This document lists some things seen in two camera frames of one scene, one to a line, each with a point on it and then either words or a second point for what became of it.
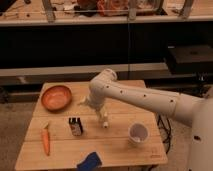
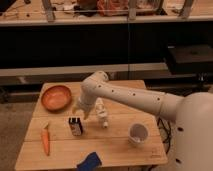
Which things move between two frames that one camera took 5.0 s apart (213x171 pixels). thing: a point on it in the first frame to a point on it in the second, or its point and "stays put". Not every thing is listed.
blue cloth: (91, 163) stays put
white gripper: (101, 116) to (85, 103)
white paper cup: (138, 132) stays put
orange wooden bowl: (56, 98) stays put
